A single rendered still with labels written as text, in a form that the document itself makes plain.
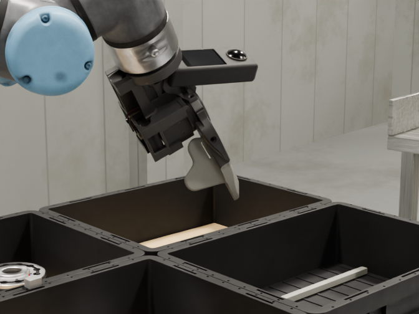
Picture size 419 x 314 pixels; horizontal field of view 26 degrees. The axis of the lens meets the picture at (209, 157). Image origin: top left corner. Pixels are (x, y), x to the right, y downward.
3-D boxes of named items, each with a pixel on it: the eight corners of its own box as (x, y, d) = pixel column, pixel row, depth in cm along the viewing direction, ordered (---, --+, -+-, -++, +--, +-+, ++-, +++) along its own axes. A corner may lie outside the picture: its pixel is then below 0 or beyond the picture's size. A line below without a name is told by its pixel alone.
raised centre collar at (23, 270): (4, 281, 134) (4, 278, 134) (-11, 273, 137) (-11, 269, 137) (34, 274, 137) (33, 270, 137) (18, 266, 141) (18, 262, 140)
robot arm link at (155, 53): (151, -6, 102) (181, 26, 96) (163, 25, 105) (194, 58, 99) (92, 27, 101) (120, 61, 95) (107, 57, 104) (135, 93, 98)
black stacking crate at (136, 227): (152, 333, 128) (151, 256, 126) (38, 278, 150) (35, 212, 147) (333, 268, 155) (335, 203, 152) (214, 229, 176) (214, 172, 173)
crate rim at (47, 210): (151, 269, 126) (151, 253, 125) (34, 222, 148) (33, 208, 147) (336, 214, 152) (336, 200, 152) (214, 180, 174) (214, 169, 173)
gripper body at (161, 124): (133, 133, 112) (96, 61, 103) (192, 98, 113) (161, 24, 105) (158, 167, 106) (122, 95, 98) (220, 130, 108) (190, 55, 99)
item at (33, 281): (29, 290, 112) (29, 280, 112) (24, 286, 113) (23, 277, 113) (42, 286, 113) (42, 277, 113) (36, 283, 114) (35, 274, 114)
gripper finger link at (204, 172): (203, 218, 110) (164, 153, 108) (244, 193, 110) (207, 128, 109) (208, 222, 106) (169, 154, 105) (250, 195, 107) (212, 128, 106)
